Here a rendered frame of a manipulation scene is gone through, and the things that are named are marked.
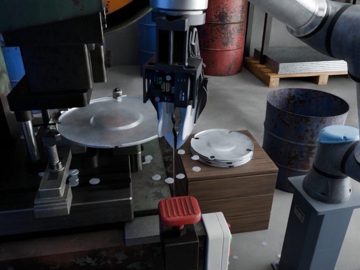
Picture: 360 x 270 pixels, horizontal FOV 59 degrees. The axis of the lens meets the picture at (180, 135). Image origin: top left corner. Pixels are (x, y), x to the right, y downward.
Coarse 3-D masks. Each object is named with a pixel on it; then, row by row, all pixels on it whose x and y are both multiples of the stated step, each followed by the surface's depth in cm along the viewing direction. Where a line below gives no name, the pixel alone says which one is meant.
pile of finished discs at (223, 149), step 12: (204, 132) 160; (216, 132) 160; (228, 132) 162; (192, 144) 150; (204, 144) 149; (216, 144) 148; (228, 144) 148; (240, 144) 149; (252, 144) 149; (204, 156) 140; (216, 156) 140; (228, 156) 140; (240, 156) 140
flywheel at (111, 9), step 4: (104, 0) 98; (108, 0) 98; (112, 0) 98; (116, 0) 98; (120, 0) 99; (124, 0) 99; (128, 0) 99; (132, 0) 99; (108, 4) 99; (112, 4) 99; (116, 4) 99; (120, 4) 99; (124, 4) 99; (108, 8) 99; (112, 8) 99; (116, 8) 100; (120, 8) 100; (108, 12) 100
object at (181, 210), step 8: (160, 200) 56; (168, 200) 56; (176, 200) 56; (184, 200) 56; (192, 200) 56; (160, 208) 55; (168, 208) 54; (176, 208) 55; (184, 208) 54; (192, 208) 55; (160, 216) 53; (168, 216) 53; (176, 216) 53; (184, 216) 53; (192, 216) 53; (200, 216) 54; (168, 224) 52; (176, 224) 53
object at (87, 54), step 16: (32, 48) 63; (48, 48) 64; (64, 48) 64; (80, 48) 65; (96, 48) 67; (32, 64) 64; (48, 64) 65; (64, 64) 65; (80, 64) 66; (96, 64) 69; (32, 80) 66; (48, 80) 66; (64, 80) 67; (80, 80) 68; (96, 80) 71
